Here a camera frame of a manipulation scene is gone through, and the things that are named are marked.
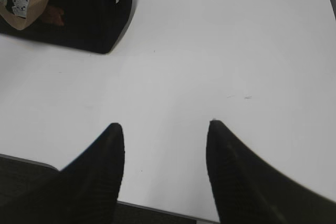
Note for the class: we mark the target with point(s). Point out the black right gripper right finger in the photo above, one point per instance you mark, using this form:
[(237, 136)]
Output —
[(246, 189)]

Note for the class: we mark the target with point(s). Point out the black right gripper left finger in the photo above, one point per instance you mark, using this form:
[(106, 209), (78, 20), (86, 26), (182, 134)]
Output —
[(85, 191)]

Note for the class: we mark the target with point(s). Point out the black fabric bag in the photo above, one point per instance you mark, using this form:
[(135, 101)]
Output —
[(91, 25)]

